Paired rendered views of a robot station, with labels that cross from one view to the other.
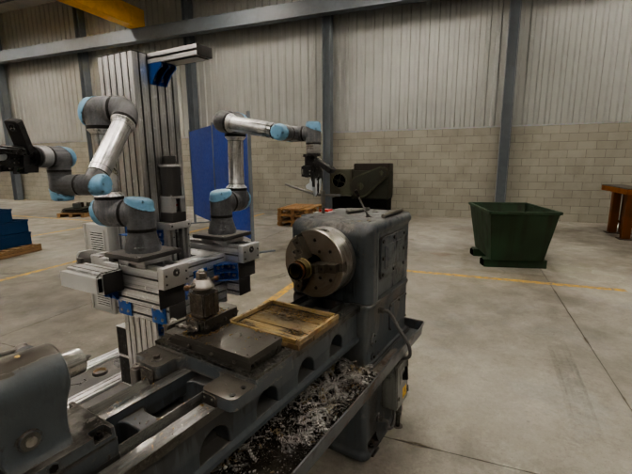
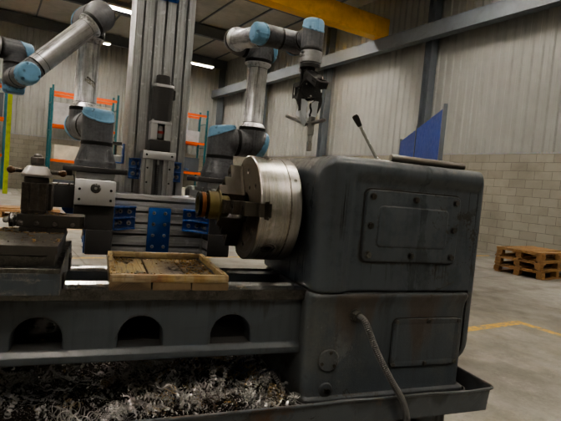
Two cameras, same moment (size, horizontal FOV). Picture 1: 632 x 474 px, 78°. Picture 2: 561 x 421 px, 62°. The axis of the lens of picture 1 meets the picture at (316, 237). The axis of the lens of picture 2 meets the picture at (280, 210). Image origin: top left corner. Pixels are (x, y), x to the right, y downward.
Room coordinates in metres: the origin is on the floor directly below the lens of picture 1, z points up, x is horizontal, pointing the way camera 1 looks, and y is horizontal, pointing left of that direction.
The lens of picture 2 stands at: (0.65, -0.93, 1.15)
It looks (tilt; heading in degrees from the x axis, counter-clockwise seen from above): 3 degrees down; 37
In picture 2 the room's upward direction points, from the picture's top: 5 degrees clockwise
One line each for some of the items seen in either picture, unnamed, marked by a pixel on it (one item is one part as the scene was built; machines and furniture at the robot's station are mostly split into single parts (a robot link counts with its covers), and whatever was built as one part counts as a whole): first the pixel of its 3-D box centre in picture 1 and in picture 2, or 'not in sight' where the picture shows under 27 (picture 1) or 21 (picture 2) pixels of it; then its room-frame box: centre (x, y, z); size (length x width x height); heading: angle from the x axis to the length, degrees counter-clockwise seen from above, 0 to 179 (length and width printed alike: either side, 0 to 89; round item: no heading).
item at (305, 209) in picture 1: (301, 214); (535, 261); (10.00, 0.38, 0.22); 1.25 x 0.86 x 0.44; 162
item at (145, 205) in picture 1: (138, 212); (97, 124); (1.68, 0.76, 1.33); 0.13 x 0.12 x 0.14; 82
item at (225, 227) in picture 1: (221, 223); (219, 166); (2.11, 0.51, 1.21); 0.15 x 0.15 x 0.10
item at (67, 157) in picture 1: (57, 157); (16, 51); (1.43, 0.92, 1.56); 0.11 x 0.08 x 0.09; 172
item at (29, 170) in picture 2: (201, 282); (37, 171); (1.28, 0.39, 1.13); 0.08 x 0.08 x 0.03
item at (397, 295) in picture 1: (352, 354); (350, 398); (2.12, -0.21, 0.43); 0.60 x 0.48 x 0.86; 148
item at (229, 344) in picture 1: (217, 339); (28, 241); (1.25, 0.34, 0.95); 0.43 x 0.17 x 0.05; 58
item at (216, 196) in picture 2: (300, 269); (212, 205); (1.64, 0.07, 1.08); 0.09 x 0.09 x 0.09; 58
